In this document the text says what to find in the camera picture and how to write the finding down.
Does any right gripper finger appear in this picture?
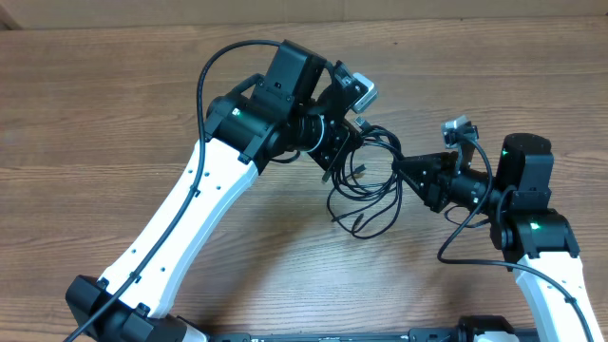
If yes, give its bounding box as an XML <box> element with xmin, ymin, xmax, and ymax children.
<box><xmin>391</xmin><ymin>152</ymin><xmax>449</xmax><ymax>179</ymax></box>
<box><xmin>398</xmin><ymin>171</ymin><xmax>440</xmax><ymax>202</ymax></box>

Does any black USB cable long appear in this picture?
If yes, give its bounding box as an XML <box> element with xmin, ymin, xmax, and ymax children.
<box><xmin>326</xmin><ymin>123</ymin><xmax>405</xmax><ymax>240</ymax></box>

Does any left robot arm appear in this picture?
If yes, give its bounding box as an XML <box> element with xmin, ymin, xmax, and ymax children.
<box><xmin>66</xmin><ymin>41</ymin><xmax>377</xmax><ymax>341</ymax></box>

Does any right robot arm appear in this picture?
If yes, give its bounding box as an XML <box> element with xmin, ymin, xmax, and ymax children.
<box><xmin>392</xmin><ymin>133</ymin><xmax>603</xmax><ymax>341</ymax></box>

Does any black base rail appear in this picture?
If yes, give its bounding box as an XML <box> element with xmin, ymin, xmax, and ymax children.
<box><xmin>208</xmin><ymin>327</ymin><xmax>542</xmax><ymax>342</ymax></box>

